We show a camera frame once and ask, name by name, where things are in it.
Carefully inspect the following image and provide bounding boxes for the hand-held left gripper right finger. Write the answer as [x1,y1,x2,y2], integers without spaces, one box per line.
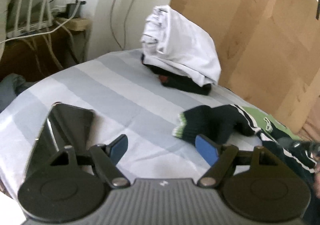
[195,134,278,188]

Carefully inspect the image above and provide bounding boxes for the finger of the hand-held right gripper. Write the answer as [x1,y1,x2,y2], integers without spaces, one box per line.
[287,139,320,163]

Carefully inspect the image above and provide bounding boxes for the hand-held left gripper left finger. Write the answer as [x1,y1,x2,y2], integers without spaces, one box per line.
[50,134,130,188]

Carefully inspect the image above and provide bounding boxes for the black sock with green cuff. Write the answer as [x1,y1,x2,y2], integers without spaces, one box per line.
[172,105,258,145]

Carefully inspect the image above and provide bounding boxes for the black white-trimmed green garment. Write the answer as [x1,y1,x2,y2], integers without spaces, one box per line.
[232,104,318,173]

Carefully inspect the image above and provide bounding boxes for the white folded clothes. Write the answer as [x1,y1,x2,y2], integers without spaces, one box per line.
[140,5,222,87]

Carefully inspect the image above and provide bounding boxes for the grey white striped bed sheet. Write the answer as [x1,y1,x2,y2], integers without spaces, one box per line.
[0,49,315,200]

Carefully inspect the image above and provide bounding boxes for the black folded cloth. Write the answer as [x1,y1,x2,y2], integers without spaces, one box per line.
[140,54,212,95]

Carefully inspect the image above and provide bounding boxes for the blue denim cloth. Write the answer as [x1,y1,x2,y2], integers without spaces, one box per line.
[0,74,33,113]

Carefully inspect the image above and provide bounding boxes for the brown cardboard panel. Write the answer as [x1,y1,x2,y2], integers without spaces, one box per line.
[170,0,320,135]

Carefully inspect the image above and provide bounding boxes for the dark wooden cabinet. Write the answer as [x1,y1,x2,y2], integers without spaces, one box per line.
[0,29,88,83]

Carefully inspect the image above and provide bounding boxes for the light wooden shelf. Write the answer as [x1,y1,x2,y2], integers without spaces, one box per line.
[55,16,92,32]

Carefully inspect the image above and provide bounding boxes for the black power adapter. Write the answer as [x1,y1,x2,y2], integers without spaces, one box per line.
[66,2,81,18]

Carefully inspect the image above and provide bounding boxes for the white power strip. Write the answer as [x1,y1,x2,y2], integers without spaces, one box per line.
[6,20,53,38]

